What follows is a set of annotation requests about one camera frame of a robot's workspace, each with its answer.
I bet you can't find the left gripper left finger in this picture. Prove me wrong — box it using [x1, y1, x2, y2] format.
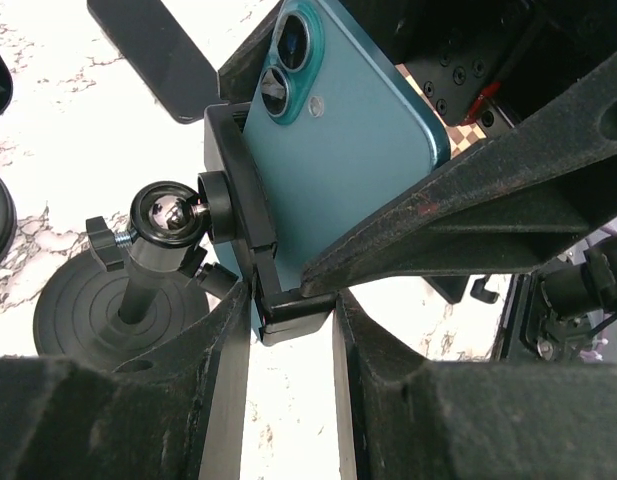
[0, 284, 250, 479]

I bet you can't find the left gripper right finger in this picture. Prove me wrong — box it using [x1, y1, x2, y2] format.
[333, 292, 617, 479]

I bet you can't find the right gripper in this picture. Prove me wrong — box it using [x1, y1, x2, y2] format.
[357, 1, 617, 126]

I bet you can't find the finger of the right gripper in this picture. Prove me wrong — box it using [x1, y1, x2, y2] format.
[217, 9, 279, 104]
[301, 51, 617, 297]

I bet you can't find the teal phone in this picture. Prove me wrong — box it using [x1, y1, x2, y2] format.
[217, 0, 453, 294]

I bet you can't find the black clamp stand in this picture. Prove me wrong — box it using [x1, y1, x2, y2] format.
[33, 104, 335, 371]

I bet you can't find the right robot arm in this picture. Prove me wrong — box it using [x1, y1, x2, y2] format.
[210, 1, 617, 360]

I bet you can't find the right black folding stand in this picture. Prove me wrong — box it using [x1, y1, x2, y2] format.
[427, 273, 502, 306]

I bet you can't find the wooden chessboard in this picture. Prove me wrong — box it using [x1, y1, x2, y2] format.
[396, 64, 486, 158]

